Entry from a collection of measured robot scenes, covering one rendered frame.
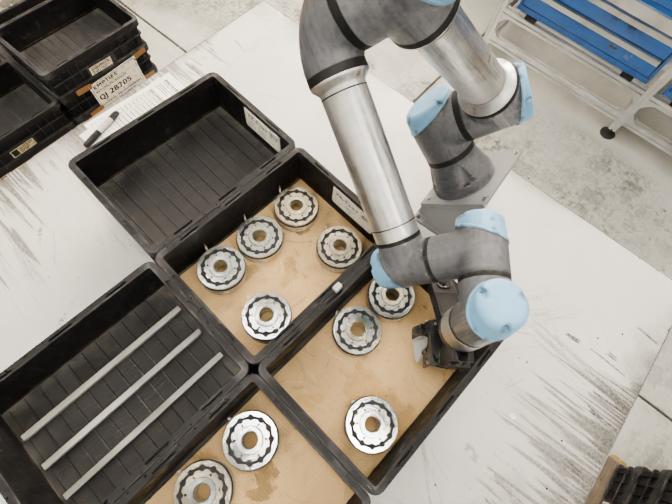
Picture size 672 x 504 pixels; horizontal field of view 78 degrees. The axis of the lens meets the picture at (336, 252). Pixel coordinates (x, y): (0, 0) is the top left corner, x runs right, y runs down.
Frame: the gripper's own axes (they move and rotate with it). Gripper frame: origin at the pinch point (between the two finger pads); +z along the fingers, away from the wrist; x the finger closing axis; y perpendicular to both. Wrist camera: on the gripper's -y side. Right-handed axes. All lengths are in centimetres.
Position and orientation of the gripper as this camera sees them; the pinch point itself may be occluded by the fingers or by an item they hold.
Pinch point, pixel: (427, 339)
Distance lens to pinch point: 90.6
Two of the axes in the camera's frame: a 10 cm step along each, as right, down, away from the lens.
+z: -0.8, 3.8, 9.2
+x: 9.9, 0.9, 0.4
